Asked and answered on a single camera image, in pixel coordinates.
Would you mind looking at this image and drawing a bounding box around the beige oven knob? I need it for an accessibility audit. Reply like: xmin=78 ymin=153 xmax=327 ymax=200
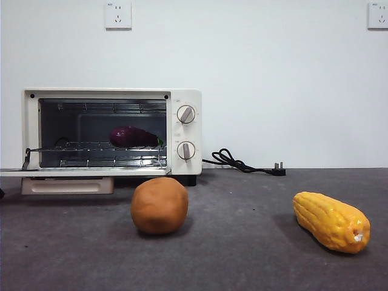
xmin=176 ymin=104 xmax=196 ymax=125
xmin=176 ymin=141 xmax=196 ymax=162

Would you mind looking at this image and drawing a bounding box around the brown potato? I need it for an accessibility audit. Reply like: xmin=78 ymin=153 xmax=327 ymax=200
xmin=130 ymin=177 xmax=189 ymax=235

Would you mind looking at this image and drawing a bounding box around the black power cable with plug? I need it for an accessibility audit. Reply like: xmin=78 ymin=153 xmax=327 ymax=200
xmin=202 ymin=148 xmax=287 ymax=177

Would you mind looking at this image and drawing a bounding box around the purple eggplant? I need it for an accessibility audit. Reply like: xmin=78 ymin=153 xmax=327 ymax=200
xmin=108 ymin=125 xmax=165 ymax=150

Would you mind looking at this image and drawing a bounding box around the cream Toshiba toaster oven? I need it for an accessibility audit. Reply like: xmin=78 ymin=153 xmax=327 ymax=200
xmin=21 ymin=88 xmax=202 ymax=186

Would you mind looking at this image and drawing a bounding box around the yellow corn cob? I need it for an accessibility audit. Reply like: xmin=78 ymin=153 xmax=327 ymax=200
xmin=292 ymin=191 xmax=372 ymax=255

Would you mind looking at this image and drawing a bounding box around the oven wire rack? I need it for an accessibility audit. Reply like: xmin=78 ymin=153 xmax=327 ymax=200
xmin=28 ymin=141 xmax=168 ymax=152

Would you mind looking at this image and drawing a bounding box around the white wall socket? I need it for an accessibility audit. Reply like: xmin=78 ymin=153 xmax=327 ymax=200
xmin=105 ymin=1 xmax=133 ymax=31
xmin=367 ymin=1 xmax=388 ymax=30

